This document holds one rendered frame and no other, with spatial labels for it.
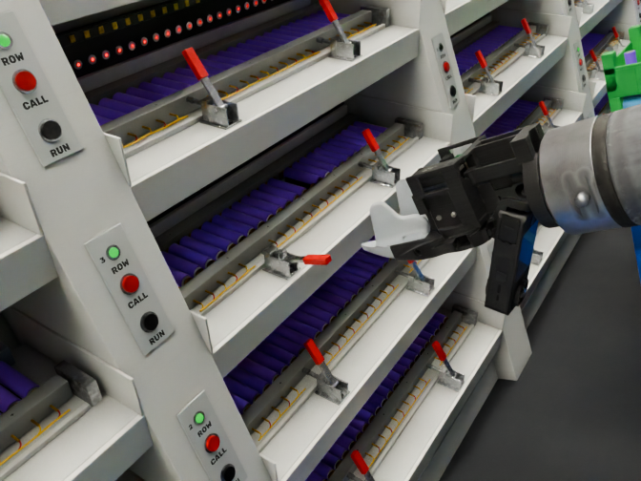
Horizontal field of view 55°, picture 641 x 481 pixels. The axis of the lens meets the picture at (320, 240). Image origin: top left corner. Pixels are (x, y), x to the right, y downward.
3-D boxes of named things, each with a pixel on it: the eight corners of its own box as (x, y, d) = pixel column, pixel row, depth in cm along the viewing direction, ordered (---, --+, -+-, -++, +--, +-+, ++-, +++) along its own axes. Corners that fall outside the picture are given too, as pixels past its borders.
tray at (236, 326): (448, 165, 108) (453, 115, 103) (217, 385, 67) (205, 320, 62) (352, 140, 118) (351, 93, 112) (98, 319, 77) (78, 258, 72)
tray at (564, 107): (579, 128, 162) (589, 76, 154) (494, 237, 121) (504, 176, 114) (505, 113, 172) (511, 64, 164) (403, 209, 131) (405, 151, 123)
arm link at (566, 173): (644, 196, 52) (617, 252, 46) (587, 206, 56) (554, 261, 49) (609, 98, 50) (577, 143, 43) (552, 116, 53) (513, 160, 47)
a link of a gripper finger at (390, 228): (344, 206, 64) (421, 182, 59) (368, 255, 66) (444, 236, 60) (331, 219, 62) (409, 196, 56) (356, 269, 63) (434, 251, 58)
